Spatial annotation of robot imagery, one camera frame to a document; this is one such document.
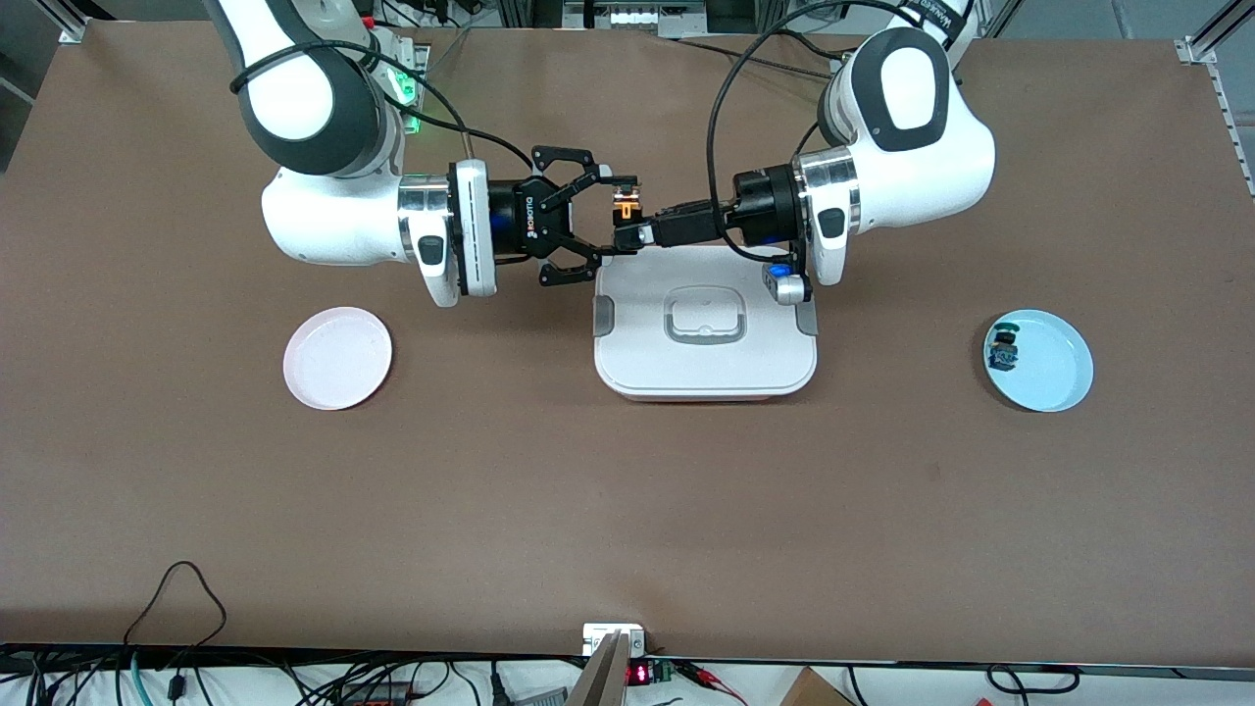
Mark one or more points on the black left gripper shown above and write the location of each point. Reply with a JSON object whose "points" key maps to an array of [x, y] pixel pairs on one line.
{"points": [[760, 216]]}

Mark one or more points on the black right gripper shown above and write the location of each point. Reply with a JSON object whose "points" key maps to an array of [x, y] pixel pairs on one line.
{"points": [[512, 224]]}

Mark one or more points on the orange black push-button switch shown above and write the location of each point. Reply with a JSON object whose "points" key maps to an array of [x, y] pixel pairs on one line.
{"points": [[626, 208]]}

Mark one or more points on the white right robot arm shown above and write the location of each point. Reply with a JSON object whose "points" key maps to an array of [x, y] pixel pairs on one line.
{"points": [[314, 98]]}

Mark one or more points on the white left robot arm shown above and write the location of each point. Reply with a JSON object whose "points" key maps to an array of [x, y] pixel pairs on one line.
{"points": [[912, 147]]}

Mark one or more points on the white lidded lunch box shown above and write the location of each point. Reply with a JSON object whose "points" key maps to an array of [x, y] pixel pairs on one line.
{"points": [[706, 368]]}

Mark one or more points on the white power strip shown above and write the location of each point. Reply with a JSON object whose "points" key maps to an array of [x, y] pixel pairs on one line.
{"points": [[657, 18]]}

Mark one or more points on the pink round plate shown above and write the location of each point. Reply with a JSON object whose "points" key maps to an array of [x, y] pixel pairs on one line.
{"points": [[338, 358]]}

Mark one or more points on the red LED display module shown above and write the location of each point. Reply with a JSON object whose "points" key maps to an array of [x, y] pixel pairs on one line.
{"points": [[639, 674]]}

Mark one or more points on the light blue round plate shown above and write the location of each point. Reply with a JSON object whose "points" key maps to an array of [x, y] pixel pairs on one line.
{"points": [[1054, 368]]}

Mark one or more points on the brown cardboard piece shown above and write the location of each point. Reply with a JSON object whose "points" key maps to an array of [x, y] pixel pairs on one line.
{"points": [[814, 691]]}

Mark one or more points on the blue black push-button switch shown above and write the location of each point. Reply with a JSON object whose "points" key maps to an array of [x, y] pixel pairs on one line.
{"points": [[1004, 353]]}

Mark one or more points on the small white mount box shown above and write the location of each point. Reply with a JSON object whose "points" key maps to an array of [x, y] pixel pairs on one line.
{"points": [[592, 637]]}

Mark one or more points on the aluminium camera mount bar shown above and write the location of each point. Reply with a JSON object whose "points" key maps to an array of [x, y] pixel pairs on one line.
{"points": [[603, 677]]}

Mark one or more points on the small aluminium corner bracket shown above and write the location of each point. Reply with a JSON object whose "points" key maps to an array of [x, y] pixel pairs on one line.
{"points": [[74, 29]]}

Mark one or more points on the aluminium corner profile rail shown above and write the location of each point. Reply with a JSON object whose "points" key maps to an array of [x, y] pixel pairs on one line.
{"points": [[1221, 88]]}

